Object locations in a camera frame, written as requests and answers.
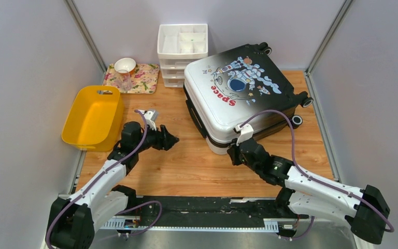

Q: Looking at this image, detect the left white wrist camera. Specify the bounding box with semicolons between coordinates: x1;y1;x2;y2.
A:
144;109;159;131

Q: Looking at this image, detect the yellow plastic basket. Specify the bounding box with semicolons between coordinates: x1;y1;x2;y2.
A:
61;85;124;152

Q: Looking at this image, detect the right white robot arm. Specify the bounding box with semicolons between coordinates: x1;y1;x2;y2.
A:
227;139;390;245

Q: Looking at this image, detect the white plastic drawer organizer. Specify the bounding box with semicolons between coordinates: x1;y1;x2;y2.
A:
157;23;209;88

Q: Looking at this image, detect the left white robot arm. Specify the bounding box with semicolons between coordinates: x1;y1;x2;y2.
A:
45;121;180;248

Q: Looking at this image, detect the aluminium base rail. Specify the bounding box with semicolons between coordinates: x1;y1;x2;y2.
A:
41;194;375;249

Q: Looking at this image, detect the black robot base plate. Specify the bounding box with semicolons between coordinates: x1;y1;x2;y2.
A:
116;196;309;238

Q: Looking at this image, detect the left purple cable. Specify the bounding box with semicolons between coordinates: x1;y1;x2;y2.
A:
45;109;164;249

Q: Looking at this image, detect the white black space suitcase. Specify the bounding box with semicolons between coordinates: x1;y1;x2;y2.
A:
183;42;313;155

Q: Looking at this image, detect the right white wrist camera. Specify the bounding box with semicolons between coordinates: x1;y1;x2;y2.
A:
234;123;254;146

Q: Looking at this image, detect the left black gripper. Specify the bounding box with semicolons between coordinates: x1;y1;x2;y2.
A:
134;121;179;153

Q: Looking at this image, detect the white orange bowl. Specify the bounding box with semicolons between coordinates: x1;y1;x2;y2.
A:
114;58;136;75

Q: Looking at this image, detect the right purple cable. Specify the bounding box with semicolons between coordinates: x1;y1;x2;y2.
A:
235;109;395;241

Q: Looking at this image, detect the purple cable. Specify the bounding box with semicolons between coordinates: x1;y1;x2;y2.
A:
45;109;164;249
235;109;395;241

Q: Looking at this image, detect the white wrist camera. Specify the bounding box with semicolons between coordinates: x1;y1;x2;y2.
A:
234;123;254;146
144;109;159;131

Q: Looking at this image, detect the floral serving tray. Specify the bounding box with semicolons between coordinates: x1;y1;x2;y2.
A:
102;63;160;94

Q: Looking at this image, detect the clear drinking glass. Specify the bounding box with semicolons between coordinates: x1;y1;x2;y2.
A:
117;70;133;92

